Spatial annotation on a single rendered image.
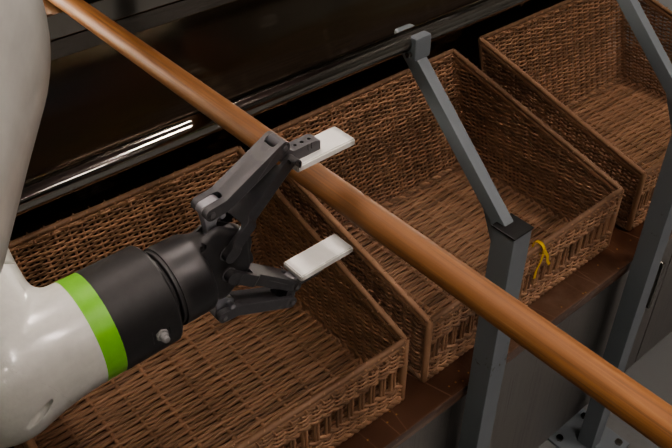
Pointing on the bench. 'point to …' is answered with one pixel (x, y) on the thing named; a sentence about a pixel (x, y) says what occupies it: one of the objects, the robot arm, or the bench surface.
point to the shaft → (397, 236)
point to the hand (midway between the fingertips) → (336, 196)
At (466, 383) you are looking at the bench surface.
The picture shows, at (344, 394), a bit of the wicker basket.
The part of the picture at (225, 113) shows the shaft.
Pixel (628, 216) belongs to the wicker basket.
